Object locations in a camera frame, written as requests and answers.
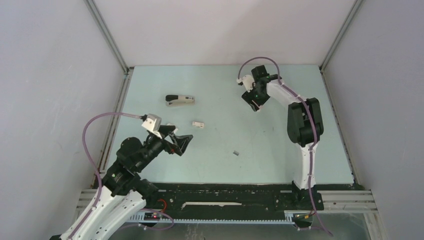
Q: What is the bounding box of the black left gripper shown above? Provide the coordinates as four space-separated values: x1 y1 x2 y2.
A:
135 125 193 171

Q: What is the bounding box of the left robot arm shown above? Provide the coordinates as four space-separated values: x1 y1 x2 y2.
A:
51 125 193 240

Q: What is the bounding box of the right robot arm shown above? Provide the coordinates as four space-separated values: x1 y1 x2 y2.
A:
236 65 324 209

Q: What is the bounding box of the beige and black large stapler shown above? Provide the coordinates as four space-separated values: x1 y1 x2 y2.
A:
165 94 196 107

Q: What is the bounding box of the white staple box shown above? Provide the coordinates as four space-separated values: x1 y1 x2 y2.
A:
192 121 205 129

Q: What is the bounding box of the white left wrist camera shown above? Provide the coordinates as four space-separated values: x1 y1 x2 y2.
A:
141 113 163 139

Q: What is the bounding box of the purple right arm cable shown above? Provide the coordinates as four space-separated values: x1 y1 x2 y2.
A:
237 56 334 238

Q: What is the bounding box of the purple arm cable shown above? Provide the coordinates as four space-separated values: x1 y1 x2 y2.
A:
237 56 334 238
67 111 175 240

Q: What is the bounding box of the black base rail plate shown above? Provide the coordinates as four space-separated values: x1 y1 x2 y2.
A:
92 181 335 222

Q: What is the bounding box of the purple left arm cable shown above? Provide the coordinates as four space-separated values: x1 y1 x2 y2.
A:
67 111 175 240

